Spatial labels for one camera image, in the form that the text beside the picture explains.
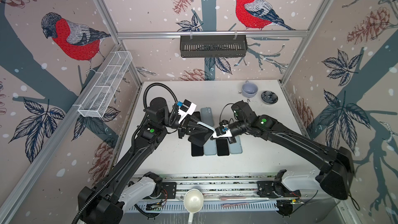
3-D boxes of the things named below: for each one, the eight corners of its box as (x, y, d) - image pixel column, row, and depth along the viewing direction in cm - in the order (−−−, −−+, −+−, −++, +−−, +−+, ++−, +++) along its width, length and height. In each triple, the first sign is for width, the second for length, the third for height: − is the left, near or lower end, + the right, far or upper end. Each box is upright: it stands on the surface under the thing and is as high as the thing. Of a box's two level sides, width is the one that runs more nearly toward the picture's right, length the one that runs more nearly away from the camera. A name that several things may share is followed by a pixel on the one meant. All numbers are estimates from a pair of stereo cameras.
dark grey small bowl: (262, 105, 109) (264, 100, 104) (258, 95, 115) (260, 90, 111) (276, 105, 108) (279, 100, 104) (272, 95, 115) (275, 90, 111)
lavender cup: (242, 98, 112) (244, 93, 108) (239, 84, 121) (241, 80, 117) (257, 98, 112) (259, 93, 108) (253, 84, 121) (255, 80, 117)
